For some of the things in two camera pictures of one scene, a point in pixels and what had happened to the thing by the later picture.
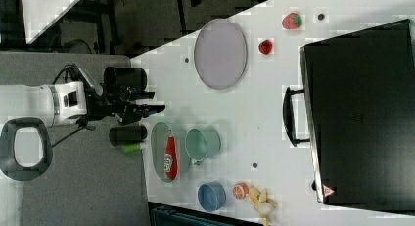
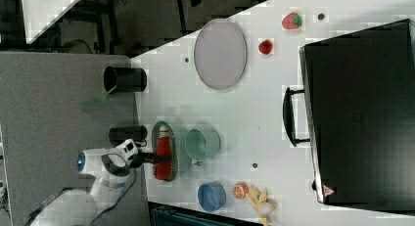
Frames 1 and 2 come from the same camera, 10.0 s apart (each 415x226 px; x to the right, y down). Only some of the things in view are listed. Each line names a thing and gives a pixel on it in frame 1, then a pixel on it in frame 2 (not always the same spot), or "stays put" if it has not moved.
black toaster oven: (356, 113) stays put
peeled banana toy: (263, 205) stays put
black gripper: (119, 102) → (140, 158)
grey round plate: (220, 54) stays put
